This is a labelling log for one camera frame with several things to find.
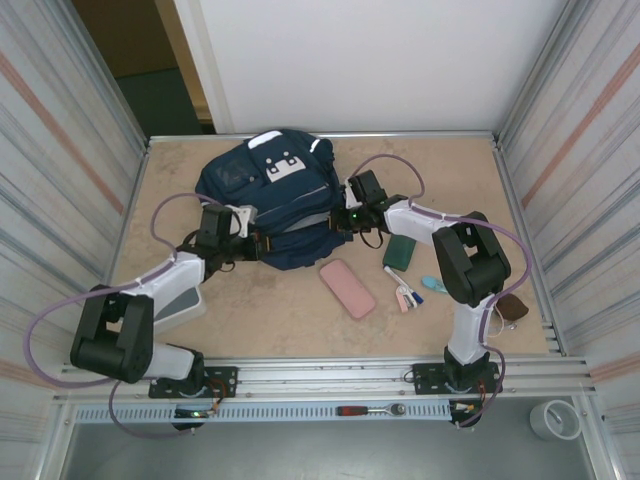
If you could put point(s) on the navy blue backpack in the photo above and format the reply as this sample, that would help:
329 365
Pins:
290 200

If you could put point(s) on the black base plate left arm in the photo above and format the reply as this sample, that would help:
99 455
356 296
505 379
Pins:
222 380

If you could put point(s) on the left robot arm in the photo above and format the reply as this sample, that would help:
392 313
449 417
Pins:
175 280

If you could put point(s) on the black base plate right arm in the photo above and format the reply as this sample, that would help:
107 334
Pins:
425 377

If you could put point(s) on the dark green case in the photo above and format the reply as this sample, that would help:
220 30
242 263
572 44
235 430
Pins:
400 252

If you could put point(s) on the pink pencil case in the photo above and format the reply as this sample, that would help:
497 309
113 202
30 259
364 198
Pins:
347 290

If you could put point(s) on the white pen with blue cap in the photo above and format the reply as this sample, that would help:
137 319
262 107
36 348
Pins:
391 274

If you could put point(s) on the small pink stapler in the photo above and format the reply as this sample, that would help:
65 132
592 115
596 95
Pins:
402 300

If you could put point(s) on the light blue correction tape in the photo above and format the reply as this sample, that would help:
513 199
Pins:
431 284

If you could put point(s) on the small black controller board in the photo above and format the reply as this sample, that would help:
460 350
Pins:
465 410
192 413

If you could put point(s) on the brown pouch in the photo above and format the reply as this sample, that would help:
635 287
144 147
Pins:
514 306

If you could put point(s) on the grey metal shelf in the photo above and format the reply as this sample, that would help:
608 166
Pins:
300 455

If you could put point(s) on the grey tape roll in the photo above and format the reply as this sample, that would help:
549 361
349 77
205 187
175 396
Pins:
540 422

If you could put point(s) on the thin aluminium frame bar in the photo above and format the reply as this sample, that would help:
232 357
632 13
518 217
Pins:
400 136

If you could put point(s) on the wide aluminium mounting rail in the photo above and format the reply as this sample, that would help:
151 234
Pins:
325 375

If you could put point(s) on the white door frame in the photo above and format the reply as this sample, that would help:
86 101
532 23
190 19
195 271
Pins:
200 65

